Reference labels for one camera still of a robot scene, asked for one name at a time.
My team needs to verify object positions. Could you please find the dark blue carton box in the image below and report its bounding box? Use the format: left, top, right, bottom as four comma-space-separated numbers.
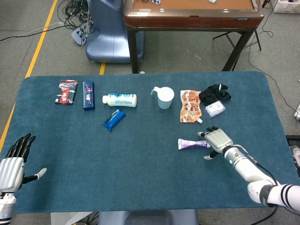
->
82, 81, 96, 111

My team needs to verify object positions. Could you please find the black cable bundle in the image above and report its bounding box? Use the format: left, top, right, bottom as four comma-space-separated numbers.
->
57, 0, 94, 31

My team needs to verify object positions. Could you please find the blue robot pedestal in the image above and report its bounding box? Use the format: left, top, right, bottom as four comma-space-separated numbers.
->
85, 0, 145, 63

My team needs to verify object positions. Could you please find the black strap bundle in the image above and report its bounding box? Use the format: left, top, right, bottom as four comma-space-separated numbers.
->
198, 83, 232, 106

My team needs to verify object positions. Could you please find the orange spout pouch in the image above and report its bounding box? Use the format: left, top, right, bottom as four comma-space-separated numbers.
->
180, 90, 203, 124

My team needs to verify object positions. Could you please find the grey robot torso base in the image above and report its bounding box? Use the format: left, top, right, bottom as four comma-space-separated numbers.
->
98, 209, 200, 225

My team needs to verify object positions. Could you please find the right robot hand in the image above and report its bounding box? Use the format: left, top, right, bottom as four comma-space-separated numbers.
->
197, 126, 234, 160

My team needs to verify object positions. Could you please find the white milk bottle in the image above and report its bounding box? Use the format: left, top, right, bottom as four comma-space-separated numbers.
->
102, 93, 138, 108

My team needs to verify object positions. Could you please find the light blue handled cup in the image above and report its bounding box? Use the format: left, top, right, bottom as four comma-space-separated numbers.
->
150, 86, 175, 110

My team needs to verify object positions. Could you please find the brown mahjong table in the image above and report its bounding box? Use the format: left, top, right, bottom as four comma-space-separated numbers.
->
123, 0, 265, 74

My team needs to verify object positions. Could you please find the blue cookie packet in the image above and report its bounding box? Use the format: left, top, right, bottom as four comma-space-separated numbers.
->
101, 108, 127, 132

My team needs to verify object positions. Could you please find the purple toothpaste tube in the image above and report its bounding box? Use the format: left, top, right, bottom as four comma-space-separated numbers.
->
178, 138, 211, 150

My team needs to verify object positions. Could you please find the red black snack box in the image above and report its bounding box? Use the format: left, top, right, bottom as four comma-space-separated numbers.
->
54, 79, 79, 105

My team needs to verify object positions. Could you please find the white floor cable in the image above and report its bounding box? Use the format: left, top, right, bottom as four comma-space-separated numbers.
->
0, 21, 64, 43

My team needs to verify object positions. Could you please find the grey sneaker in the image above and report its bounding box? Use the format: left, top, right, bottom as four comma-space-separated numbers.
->
289, 145, 300, 167

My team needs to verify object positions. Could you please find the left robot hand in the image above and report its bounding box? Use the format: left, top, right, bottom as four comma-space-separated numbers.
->
0, 133, 47, 192

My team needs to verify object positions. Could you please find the grey power strip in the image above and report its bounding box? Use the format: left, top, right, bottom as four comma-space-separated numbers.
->
71, 23, 94, 45

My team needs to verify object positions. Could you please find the clear plastic floss box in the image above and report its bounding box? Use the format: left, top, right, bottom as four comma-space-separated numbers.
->
205, 100, 226, 118

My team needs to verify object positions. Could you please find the blue felt table mat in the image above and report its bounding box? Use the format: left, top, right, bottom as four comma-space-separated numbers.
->
0, 71, 291, 214

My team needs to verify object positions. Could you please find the white storage box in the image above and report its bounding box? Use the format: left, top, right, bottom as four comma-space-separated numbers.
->
273, 0, 300, 14

